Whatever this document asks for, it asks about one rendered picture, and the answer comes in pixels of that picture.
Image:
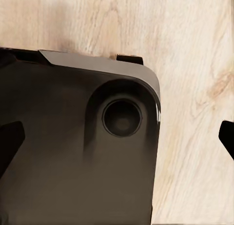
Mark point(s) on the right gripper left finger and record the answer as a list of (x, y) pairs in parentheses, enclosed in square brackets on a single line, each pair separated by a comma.
[(12, 136)]

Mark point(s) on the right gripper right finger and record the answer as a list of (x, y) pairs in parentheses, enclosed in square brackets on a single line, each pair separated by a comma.
[(226, 136)]

